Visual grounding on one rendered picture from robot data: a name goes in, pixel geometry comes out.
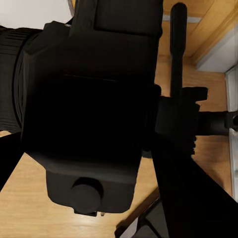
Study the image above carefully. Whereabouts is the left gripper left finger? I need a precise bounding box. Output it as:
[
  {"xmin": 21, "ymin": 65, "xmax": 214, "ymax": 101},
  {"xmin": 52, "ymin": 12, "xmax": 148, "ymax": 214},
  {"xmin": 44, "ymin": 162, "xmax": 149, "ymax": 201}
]
[{"xmin": 0, "ymin": 132, "xmax": 25, "ymax": 191}]

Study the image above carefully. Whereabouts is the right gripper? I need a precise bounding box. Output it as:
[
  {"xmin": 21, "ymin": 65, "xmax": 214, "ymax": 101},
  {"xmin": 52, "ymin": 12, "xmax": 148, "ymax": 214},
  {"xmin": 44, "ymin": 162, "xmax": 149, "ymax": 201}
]
[{"xmin": 195, "ymin": 112, "xmax": 211, "ymax": 136}]

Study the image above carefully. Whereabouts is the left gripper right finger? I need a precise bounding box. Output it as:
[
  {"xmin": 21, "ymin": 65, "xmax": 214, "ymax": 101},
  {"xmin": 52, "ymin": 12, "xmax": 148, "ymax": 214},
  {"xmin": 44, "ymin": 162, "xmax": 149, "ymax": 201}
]
[{"xmin": 151, "ymin": 132, "xmax": 238, "ymax": 238}]

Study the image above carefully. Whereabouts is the digital camera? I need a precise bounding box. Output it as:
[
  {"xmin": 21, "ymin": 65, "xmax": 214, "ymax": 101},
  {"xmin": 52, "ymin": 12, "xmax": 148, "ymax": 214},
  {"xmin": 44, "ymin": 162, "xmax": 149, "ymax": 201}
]
[{"xmin": 0, "ymin": 0, "xmax": 165, "ymax": 217}]

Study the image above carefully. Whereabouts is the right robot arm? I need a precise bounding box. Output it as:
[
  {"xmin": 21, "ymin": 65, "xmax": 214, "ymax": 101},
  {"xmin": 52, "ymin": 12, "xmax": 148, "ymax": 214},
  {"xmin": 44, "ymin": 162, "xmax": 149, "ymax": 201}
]
[{"xmin": 195, "ymin": 110, "xmax": 238, "ymax": 138}]

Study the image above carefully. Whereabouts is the camera tripod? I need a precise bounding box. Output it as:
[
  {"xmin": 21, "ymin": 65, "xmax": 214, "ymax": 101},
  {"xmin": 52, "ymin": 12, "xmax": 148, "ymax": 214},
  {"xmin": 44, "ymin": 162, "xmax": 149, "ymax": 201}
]
[{"xmin": 142, "ymin": 2, "xmax": 208, "ymax": 159}]

